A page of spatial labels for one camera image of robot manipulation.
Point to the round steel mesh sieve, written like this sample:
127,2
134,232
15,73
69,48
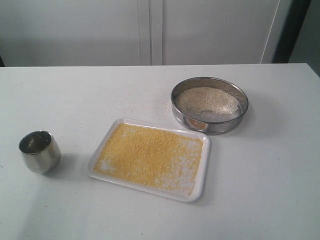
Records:
208,122

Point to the stainless steel cup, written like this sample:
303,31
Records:
40,151

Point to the yellow grain mixture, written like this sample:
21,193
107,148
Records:
202,99

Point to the yellow millet grains in tray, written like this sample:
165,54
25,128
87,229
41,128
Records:
151,157

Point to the white plastic tray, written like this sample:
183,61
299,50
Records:
201,173

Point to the white cabinet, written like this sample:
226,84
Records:
140,32

